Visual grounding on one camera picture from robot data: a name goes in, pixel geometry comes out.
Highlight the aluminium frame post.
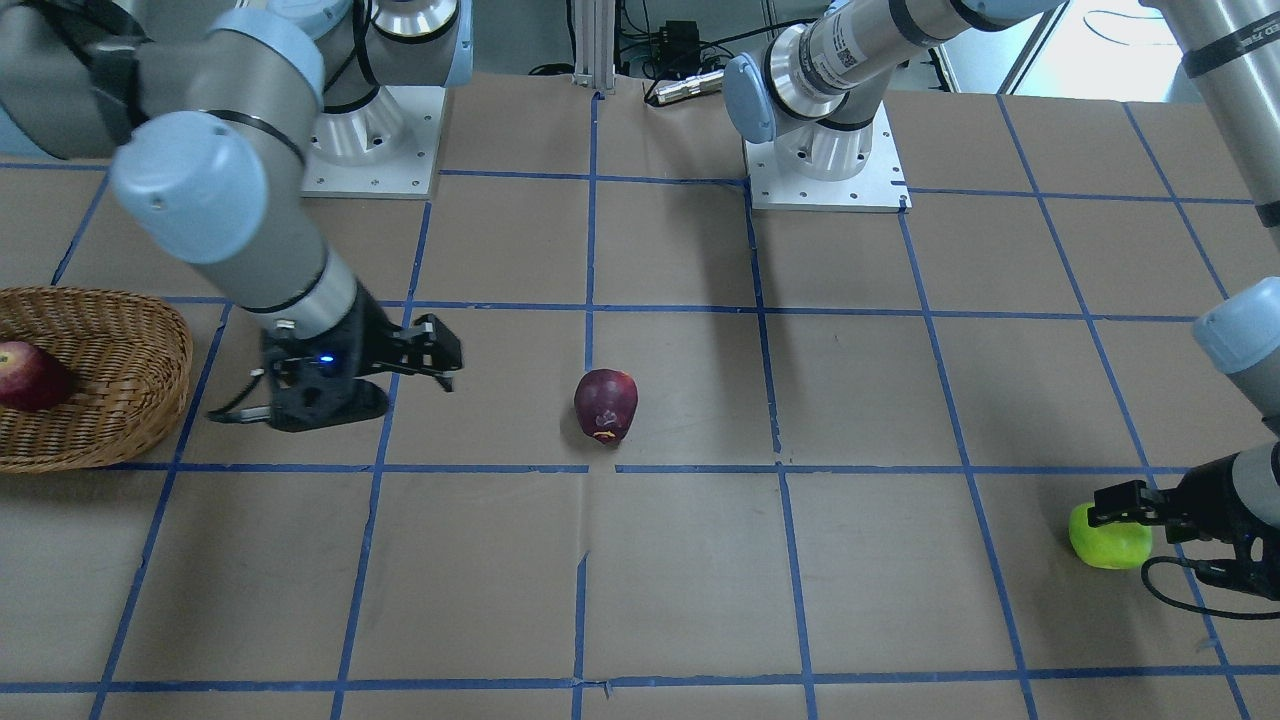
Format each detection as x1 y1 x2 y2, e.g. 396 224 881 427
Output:
568 1 618 97

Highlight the red yellow apple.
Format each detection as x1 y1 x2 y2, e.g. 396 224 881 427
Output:
1 340 76 413

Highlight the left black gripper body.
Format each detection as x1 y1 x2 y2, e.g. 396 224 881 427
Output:
1170 452 1279 561

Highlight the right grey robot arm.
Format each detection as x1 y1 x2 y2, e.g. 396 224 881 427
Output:
3 1 472 432

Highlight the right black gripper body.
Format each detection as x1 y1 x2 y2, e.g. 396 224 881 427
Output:
261 286 413 433

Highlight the green apple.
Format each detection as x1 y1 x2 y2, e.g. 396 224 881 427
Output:
1068 503 1155 570

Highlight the dark red apple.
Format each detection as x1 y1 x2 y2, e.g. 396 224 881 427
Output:
573 368 639 446

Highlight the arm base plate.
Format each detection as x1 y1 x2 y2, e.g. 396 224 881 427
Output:
301 86 448 201
744 104 913 213

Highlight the woven wicker basket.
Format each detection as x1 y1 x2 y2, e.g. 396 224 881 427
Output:
1 286 195 474

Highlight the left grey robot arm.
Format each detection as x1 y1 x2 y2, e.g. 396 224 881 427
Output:
723 1 1279 601

